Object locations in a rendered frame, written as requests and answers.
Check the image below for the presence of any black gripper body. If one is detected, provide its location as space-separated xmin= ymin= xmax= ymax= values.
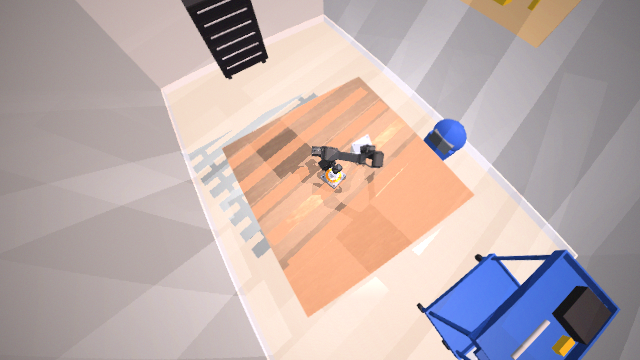
xmin=331 ymin=161 xmax=343 ymax=175

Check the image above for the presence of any yellow and orange round plate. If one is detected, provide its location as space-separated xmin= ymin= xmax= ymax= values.
xmin=325 ymin=168 xmax=341 ymax=183

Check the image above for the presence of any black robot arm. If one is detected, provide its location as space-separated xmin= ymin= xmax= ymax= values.
xmin=311 ymin=144 xmax=384 ymax=171

